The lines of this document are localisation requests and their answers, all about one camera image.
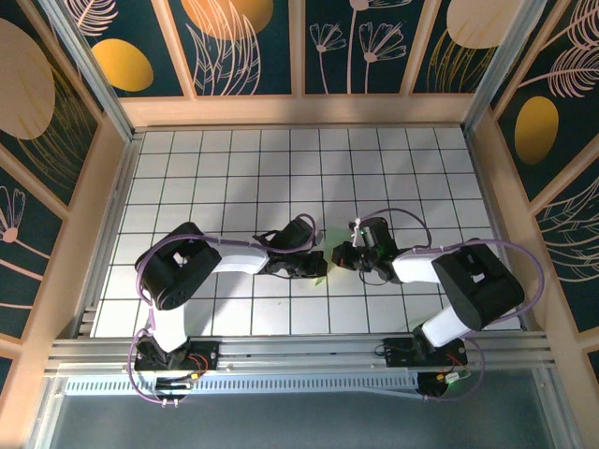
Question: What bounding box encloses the wide aluminium frame rail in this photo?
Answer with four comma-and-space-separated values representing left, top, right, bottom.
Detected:
44, 330, 561, 375

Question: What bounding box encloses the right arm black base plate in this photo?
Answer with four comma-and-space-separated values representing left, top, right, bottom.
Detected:
381, 336, 469, 369

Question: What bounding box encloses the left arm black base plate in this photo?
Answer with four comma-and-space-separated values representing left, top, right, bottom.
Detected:
134, 340, 221, 373

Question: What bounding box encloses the white slotted cable duct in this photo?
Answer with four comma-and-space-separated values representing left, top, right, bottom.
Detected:
63, 373, 422, 398

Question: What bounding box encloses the aluminium side rail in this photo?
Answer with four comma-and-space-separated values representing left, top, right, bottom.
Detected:
462, 128, 539, 334
72, 130, 144, 339

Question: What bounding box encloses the black electronics module with wires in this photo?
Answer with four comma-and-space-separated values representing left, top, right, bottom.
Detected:
153, 371, 207, 406
418, 369, 472, 398

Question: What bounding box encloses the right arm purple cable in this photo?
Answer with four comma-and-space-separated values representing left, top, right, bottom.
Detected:
359, 209, 547, 404

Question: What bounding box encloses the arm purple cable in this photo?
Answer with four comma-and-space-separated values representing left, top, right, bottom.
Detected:
124, 213, 319, 408
359, 209, 547, 404

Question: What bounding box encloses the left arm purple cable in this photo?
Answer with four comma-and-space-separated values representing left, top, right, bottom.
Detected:
124, 213, 319, 408

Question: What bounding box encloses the aluminium corner post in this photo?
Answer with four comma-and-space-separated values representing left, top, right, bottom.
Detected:
460, 0, 548, 139
39, 0, 137, 141

